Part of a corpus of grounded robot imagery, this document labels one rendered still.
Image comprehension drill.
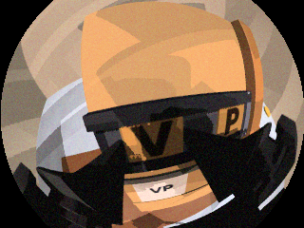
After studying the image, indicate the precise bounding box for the orange letter tile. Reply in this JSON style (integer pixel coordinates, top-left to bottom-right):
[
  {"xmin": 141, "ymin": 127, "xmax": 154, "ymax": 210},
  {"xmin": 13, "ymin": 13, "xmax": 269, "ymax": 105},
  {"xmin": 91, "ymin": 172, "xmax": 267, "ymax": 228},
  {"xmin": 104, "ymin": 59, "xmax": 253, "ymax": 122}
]
[{"xmin": 119, "ymin": 117, "xmax": 183, "ymax": 162}]

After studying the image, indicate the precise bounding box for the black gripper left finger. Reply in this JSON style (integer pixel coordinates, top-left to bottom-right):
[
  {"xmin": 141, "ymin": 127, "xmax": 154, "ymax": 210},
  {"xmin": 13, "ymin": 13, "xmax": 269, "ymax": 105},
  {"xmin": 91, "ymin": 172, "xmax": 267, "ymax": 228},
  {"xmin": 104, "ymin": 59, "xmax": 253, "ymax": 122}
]
[{"xmin": 35, "ymin": 140, "xmax": 126, "ymax": 225}]

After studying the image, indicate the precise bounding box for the yellow flat disc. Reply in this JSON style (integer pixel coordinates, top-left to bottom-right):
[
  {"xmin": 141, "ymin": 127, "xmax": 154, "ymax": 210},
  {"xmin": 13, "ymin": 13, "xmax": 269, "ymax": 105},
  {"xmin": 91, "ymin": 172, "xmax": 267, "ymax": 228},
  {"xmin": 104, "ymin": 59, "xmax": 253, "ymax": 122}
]
[{"xmin": 263, "ymin": 106, "xmax": 271, "ymax": 117}]

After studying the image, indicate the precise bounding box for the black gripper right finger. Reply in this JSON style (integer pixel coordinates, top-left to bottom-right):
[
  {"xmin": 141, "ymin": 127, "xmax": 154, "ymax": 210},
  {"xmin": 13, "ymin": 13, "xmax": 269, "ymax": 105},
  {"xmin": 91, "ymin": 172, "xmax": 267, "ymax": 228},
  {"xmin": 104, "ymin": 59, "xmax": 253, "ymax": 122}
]
[{"xmin": 182, "ymin": 123, "xmax": 272, "ymax": 202}]

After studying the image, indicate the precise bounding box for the tan tile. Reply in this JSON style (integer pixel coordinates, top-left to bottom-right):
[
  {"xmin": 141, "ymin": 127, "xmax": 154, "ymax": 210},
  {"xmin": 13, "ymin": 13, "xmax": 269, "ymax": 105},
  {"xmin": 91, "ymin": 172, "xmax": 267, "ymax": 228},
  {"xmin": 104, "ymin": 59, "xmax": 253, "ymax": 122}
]
[{"xmin": 216, "ymin": 104, "xmax": 244, "ymax": 137}]

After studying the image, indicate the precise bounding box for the white paper ticket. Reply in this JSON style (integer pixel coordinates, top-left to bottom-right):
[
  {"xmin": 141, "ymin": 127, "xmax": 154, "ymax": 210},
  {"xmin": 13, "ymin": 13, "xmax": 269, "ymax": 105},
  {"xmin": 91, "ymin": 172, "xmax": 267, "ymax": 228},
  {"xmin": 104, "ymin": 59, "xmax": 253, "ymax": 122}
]
[{"xmin": 132, "ymin": 172, "xmax": 189, "ymax": 202}]

